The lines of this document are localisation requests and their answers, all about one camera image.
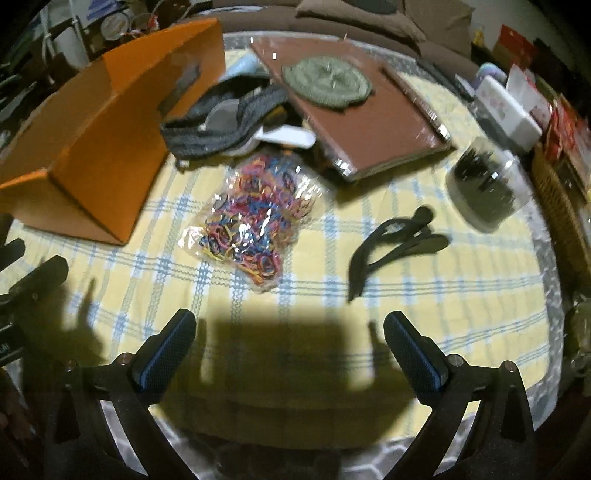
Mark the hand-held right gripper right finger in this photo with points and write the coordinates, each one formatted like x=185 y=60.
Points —
x=411 y=360

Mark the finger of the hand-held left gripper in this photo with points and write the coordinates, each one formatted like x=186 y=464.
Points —
x=41 y=277
x=11 y=254

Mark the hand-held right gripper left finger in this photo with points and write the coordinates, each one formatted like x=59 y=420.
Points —
x=161 y=355

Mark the orange cardboard box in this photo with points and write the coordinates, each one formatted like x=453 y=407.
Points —
x=92 y=138

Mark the grey knitted headband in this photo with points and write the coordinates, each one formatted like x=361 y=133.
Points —
x=198 y=138

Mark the black hair clip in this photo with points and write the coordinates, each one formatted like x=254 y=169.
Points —
x=358 y=267

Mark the bag of colourful rubber bands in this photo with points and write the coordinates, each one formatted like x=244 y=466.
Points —
x=249 y=217

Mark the wicker basket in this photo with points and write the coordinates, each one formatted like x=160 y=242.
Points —
x=558 y=198

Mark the brown notebook in plastic wrap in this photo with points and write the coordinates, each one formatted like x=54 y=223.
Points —
x=369 y=134

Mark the white tissue box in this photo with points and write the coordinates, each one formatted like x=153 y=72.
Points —
x=508 y=115

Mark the orange patterned pouch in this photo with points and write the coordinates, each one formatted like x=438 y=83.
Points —
x=277 y=115

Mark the green knitted round coaster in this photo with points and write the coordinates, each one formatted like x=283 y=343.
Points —
x=328 y=83

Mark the white plastic bottle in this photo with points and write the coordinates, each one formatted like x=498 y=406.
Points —
x=244 y=64

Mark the lilac round container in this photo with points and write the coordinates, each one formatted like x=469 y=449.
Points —
x=489 y=70

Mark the red box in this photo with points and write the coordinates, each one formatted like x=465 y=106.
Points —
x=517 y=44

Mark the brown sofa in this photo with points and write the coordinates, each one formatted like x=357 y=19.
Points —
x=323 y=27

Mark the brown sofa cushion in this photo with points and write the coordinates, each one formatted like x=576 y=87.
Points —
x=369 y=16

